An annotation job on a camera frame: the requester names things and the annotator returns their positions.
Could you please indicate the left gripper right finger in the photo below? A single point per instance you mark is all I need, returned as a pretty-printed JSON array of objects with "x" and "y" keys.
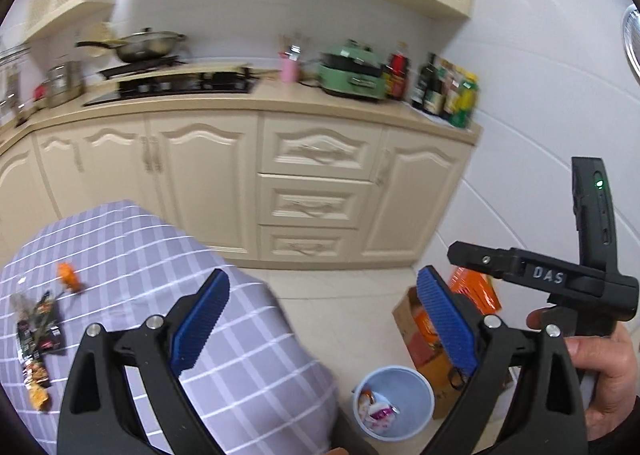
[{"x": 545, "y": 415}]

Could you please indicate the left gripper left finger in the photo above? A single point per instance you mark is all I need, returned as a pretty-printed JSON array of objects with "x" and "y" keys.
[{"x": 98, "y": 414}]

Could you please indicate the dark snack wrapper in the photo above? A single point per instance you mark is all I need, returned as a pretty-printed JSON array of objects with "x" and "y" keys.
[{"x": 37, "y": 333}]

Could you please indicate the small orange fruit with stem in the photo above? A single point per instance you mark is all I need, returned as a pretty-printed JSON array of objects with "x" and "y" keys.
[{"x": 68, "y": 280}]

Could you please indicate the purple and yellow snack wrappers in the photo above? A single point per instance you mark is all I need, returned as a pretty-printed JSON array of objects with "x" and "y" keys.
[{"x": 376, "y": 414}]

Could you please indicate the blue plastic trash bin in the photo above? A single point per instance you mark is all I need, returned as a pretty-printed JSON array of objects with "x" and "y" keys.
[{"x": 408, "y": 391}]

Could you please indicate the cream kitchen base cabinets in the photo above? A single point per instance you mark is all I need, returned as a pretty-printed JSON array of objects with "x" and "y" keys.
[{"x": 284, "y": 176}]

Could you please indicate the right hand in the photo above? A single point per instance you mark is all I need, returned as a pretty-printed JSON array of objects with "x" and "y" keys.
[{"x": 613, "y": 359}]

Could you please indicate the orange paper gift bag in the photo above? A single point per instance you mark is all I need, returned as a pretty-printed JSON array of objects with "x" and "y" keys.
[{"x": 475, "y": 286}]

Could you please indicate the purple checked tablecloth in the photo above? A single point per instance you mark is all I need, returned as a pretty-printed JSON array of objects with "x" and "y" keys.
[{"x": 257, "y": 390}]

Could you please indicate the green yellow bottle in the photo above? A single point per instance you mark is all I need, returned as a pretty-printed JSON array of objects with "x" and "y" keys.
[{"x": 461, "y": 99}]

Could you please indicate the dark oil bottle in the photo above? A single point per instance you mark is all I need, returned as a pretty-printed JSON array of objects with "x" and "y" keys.
[{"x": 428, "y": 92}]

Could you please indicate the red label sauce bottle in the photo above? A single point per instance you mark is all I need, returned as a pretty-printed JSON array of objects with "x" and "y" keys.
[{"x": 396, "y": 73}]

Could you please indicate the hanging utensil rack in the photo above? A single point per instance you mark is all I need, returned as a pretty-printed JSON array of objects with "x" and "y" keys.
[{"x": 11, "y": 74}]

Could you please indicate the green electric cooker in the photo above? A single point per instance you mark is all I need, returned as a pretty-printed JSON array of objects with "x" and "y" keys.
[{"x": 352, "y": 70}]

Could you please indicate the steel stock pot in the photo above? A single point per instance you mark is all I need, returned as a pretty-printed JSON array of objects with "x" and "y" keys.
[{"x": 64, "y": 82}]

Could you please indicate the black gas stove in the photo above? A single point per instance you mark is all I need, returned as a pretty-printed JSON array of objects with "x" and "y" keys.
[{"x": 240, "y": 79}]

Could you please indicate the pink utensil holder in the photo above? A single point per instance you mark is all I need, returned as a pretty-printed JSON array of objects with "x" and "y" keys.
[{"x": 289, "y": 64}]

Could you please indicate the black tracker camera module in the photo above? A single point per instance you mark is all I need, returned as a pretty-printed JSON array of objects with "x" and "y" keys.
[{"x": 594, "y": 214}]

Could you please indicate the steel wok with handle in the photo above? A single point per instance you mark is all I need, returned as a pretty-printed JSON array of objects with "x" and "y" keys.
[{"x": 140, "y": 46}]

